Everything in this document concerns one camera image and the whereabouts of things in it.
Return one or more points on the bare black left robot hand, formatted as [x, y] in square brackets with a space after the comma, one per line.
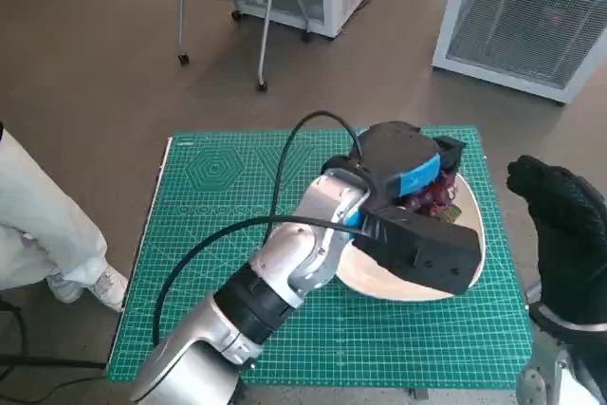
[403, 153]

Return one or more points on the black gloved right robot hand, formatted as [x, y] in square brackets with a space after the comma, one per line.
[564, 220]

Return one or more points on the red toy grapes bunch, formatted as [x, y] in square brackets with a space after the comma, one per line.
[434, 198]

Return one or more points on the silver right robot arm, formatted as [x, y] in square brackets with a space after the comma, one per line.
[545, 367]

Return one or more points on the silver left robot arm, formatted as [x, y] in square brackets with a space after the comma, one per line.
[265, 291]

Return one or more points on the white plate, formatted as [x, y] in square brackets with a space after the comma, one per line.
[379, 281]

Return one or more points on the green cutting mat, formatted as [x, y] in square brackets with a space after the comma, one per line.
[237, 177]

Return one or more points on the white cabinet with mesh panel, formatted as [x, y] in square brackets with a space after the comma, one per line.
[521, 25]

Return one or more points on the person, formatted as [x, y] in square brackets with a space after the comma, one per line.
[42, 215]

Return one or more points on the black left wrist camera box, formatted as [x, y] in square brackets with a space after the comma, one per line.
[422, 248]

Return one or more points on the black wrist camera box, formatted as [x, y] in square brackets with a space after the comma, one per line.
[422, 248]
[590, 367]

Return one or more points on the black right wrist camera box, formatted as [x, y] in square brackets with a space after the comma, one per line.
[590, 367]

